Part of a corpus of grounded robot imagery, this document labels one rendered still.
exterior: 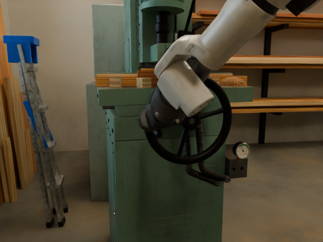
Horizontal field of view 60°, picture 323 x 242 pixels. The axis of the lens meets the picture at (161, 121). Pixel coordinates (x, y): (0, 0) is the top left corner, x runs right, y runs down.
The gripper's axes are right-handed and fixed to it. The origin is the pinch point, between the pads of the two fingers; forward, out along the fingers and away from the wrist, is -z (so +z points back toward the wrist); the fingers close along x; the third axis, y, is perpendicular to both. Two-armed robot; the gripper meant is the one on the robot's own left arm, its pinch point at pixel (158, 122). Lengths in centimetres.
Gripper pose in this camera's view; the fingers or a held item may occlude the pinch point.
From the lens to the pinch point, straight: 77.0
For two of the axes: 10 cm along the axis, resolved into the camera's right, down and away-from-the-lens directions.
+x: 9.2, -2.4, 3.0
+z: 2.1, -3.5, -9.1
